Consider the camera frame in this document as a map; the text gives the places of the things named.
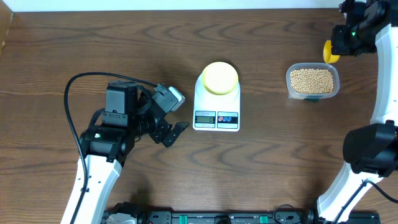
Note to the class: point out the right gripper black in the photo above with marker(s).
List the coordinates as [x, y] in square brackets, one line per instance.
[339, 46]

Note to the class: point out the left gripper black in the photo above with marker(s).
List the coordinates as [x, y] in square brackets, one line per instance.
[158, 133]

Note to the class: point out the yellow plastic measuring scoop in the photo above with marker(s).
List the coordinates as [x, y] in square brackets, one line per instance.
[327, 54]

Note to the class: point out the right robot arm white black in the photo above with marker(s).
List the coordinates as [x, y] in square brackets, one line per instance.
[370, 152]

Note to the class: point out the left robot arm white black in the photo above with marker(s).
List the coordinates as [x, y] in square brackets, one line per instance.
[131, 112]

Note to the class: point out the white digital kitchen scale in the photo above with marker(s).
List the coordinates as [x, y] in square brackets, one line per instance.
[216, 112]

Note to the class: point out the pale yellow plastic bowl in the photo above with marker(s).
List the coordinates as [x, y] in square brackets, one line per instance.
[219, 78]

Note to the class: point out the clear container of soybeans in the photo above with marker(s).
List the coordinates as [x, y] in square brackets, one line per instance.
[313, 81]

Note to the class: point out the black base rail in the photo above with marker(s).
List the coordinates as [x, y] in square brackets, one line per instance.
[130, 213]

